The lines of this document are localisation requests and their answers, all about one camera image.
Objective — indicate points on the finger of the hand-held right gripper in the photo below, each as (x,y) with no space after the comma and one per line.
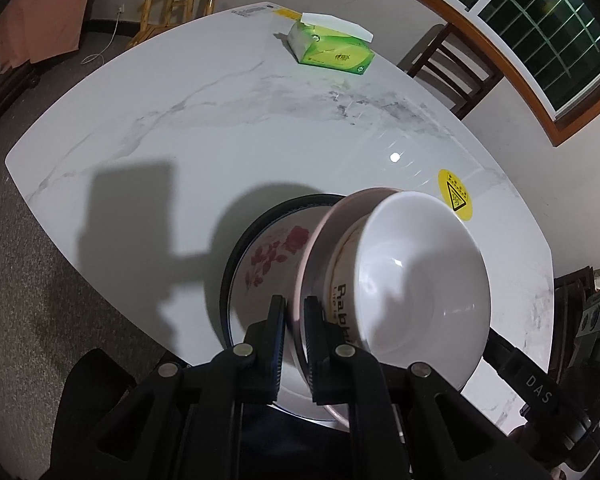
(502,350)

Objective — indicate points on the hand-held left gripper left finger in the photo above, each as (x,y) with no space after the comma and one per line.
(276,350)

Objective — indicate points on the white table label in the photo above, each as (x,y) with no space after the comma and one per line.
(252,9)

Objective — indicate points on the white plate with pink flowers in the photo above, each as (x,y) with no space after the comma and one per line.
(275,265)

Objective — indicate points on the small yellow label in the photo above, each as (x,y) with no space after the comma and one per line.
(286,11)

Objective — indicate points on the person's dark pants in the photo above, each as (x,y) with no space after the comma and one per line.
(280,445)

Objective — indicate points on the cream ribbed bowl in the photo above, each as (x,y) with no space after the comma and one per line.
(420,285)

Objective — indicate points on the wood-framed barred window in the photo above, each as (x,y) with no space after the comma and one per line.
(530,10)

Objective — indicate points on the orange cloth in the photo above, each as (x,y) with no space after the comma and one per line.
(40,20)

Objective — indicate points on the dark wooden slatted chair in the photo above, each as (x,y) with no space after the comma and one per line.
(460,70)

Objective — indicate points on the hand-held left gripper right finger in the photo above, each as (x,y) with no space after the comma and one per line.
(314,350)

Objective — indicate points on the pink bowl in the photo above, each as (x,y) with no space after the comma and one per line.
(316,245)

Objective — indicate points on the dark wooden furniture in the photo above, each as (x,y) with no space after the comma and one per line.
(0,95)
(572,290)

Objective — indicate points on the large blue floral plate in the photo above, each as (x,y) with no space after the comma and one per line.
(224,290)

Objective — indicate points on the green tissue pack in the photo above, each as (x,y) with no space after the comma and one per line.
(330,52)

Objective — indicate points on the round yellow warning sticker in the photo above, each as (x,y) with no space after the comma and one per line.
(455,195)

